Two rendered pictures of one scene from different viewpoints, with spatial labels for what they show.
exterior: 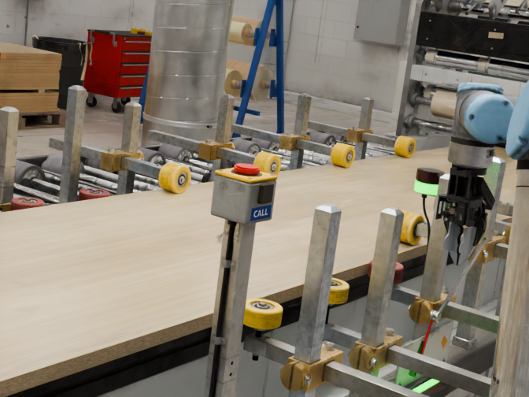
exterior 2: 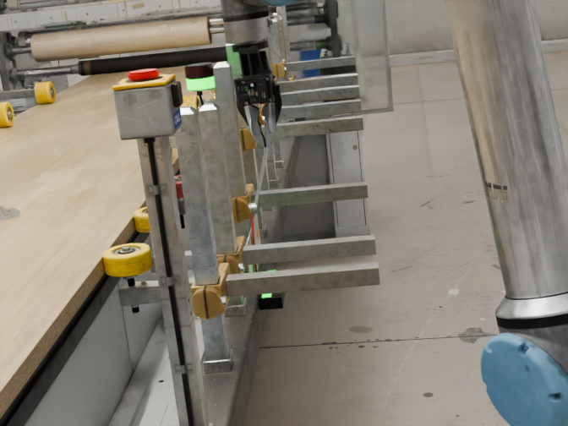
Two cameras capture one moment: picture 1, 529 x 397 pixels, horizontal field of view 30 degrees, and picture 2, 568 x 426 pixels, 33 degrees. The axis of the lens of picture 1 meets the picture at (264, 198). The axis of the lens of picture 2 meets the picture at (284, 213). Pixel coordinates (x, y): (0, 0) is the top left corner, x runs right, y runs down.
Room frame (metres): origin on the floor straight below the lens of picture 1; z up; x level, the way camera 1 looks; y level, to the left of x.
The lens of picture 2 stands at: (0.31, 0.49, 1.36)
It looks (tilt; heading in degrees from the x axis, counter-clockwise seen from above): 15 degrees down; 331
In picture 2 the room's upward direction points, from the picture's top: 6 degrees counter-clockwise
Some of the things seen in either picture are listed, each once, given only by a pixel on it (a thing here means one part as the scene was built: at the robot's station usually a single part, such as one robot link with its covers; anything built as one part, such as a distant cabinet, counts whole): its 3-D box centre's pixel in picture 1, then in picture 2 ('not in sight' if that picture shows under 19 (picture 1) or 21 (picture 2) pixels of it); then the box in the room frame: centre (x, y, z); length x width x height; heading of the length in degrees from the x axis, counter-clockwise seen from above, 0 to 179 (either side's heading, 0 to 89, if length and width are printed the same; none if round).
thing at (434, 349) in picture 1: (425, 355); (254, 251); (2.06, -0.40, 0.75); 0.26 x 0.01 x 0.10; 146
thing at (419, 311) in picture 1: (430, 306); (238, 203); (2.12, -0.40, 0.85); 0.13 x 0.06 x 0.05; 146
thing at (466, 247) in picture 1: (464, 246); (269, 125); (1.98, -0.42, 1.03); 0.06 x 0.03 x 0.09; 145
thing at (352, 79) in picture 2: not in sight; (299, 84); (2.91, -1.05, 0.95); 0.36 x 0.03 x 0.03; 56
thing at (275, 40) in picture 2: not in sight; (280, 86); (3.34, -1.23, 0.89); 0.03 x 0.03 x 0.48; 56
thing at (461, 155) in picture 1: (471, 155); (249, 30); (2.00, -0.41, 1.21); 0.10 x 0.09 x 0.05; 55
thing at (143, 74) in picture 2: (246, 171); (144, 77); (1.47, 0.03, 1.22); 0.04 x 0.04 x 0.02
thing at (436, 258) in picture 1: (432, 280); (235, 175); (2.10, -0.39, 0.91); 0.03 x 0.03 x 0.48; 56
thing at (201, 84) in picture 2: (428, 187); (200, 82); (2.13, -0.35, 1.11); 0.06 x 0.06 x 0.02
